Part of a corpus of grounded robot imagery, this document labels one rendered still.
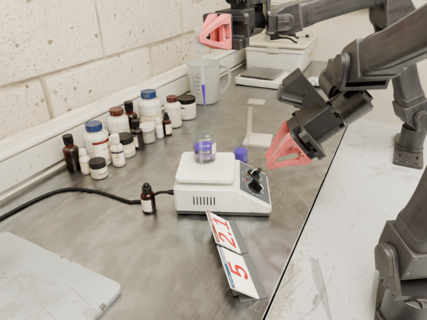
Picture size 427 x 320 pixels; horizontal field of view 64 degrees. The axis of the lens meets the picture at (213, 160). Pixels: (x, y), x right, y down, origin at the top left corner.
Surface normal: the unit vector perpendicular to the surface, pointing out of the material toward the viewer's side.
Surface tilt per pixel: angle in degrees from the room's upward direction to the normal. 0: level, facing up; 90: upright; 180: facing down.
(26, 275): 0
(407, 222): 75
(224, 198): 90
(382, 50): 89
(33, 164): 90
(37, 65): 90
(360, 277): 0
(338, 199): 0
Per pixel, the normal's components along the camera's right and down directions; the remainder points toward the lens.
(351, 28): -0.46, 0.44
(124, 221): -0.01, -0.88
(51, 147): 0.89, 0.22
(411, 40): -0.99, 0.11
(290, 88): -0.07, 0.50
